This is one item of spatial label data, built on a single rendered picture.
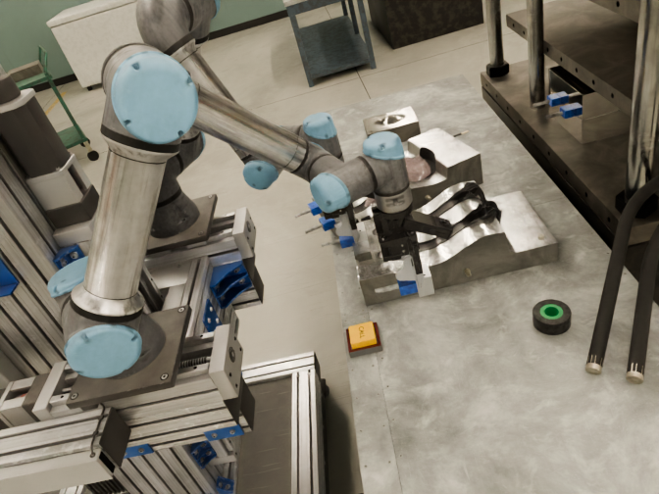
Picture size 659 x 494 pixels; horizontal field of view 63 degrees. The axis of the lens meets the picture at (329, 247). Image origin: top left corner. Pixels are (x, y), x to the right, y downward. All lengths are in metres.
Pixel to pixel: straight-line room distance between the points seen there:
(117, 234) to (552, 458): 0.85
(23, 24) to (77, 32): 1.30
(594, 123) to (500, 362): 1.00
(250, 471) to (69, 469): 0.84
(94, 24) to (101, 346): 7.12
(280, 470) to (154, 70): 1.42
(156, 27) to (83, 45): 6.79
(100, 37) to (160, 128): 7.15
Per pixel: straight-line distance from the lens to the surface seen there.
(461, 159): 1.73
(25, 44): 9.21
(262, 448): 1.99
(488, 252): 1.39
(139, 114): 0.80
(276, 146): 1.06
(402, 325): 1.35
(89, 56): 8.05
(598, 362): 1.22
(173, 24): 1.25
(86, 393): 1.20
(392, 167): 1.04
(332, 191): 1.00
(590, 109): 1.95
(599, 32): 2.18
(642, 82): 1.48
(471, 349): 1.28
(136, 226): 0.89
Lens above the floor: 1.76
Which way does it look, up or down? 35 degrees down
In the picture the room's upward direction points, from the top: 18 degrees counter-clockwise
